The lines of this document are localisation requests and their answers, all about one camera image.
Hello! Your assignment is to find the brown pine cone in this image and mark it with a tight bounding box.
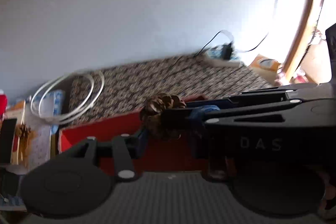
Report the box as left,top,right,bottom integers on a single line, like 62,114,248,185
139,93,186,139

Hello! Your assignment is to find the red open box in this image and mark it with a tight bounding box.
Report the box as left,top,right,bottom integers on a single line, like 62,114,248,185
59,97,218,174

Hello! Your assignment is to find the yellow tissue pack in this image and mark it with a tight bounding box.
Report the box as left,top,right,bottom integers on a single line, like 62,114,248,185
249,55,281,73

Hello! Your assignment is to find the patterned black white tablecloth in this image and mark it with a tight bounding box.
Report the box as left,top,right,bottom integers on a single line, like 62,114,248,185
72,55,271,125

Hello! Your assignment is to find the white power strip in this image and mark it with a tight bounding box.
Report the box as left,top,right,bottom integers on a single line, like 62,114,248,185
203,55,244,68

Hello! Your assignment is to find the black plug adapter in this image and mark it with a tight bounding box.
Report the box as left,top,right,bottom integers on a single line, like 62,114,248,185
222,42,233,60

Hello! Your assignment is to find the wooden door frame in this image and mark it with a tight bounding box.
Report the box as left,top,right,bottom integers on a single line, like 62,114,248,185
282,0,325,82

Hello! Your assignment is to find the white coiled cable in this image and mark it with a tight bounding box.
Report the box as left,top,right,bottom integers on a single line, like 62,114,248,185
30,69,106,125

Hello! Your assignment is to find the black power cable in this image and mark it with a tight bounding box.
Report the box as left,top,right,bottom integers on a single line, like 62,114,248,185
167,29,268,75

